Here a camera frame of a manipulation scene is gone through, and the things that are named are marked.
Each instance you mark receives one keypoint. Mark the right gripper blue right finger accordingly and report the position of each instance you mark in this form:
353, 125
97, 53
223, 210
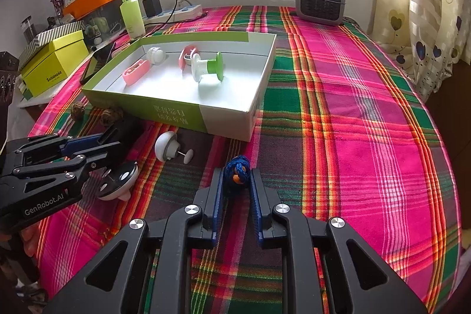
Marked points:
270, 232

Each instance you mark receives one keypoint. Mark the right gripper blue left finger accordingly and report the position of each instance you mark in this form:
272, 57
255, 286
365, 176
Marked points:
210, 200

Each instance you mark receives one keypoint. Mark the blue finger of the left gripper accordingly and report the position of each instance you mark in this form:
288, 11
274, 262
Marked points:
78, 144

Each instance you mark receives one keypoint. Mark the blue braided rope keychain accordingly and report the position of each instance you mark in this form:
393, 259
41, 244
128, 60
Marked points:
237, 171

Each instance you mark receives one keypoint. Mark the black round disc device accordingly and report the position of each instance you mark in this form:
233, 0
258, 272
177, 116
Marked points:
116, 183

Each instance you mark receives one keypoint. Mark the pink clip with white roller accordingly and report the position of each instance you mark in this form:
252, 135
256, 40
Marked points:
185, 57

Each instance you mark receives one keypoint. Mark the person's left hand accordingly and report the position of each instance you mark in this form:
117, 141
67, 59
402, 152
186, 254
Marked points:
30, 238

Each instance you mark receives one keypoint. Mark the left brown walnut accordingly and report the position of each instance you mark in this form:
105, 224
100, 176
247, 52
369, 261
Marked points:
77, 111

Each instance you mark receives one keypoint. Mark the brown walnut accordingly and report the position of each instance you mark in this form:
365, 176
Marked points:
110, 116
77, 111

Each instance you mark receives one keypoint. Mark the right brown walnut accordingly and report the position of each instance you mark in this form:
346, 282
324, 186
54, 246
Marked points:
110, 116

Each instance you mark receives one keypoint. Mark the white mushroom shaped knob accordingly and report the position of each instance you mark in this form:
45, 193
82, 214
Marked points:
167, 148

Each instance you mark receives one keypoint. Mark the yellow shoe box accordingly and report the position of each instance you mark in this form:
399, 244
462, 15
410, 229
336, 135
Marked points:
52, 64

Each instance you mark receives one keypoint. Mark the black smartphone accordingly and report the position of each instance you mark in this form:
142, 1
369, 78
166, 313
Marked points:
97, 61

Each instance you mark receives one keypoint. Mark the plaid pink green tablecloth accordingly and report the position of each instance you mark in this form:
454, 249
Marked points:
340, 133

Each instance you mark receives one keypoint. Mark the striped grey white box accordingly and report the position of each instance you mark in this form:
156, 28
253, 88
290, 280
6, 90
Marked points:
55, 38

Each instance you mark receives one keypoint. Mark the green white cardboard tray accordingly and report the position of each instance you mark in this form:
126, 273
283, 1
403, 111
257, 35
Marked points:
169, 95

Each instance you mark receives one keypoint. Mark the white ribbed small cap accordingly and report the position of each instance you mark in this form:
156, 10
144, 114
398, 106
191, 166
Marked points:
156, 55

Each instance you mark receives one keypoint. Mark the green white spool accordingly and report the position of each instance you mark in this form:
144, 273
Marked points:
202, 67

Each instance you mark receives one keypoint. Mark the green lotion bottle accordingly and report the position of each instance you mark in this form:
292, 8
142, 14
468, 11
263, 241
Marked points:
130, 11

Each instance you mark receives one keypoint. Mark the black charger plug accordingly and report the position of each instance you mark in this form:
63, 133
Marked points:
152, 7

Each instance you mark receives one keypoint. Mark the white blue power strip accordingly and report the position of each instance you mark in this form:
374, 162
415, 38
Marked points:
183, 14

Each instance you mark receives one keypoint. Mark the heart patterned curtain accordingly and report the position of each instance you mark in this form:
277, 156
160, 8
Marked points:
426, 38

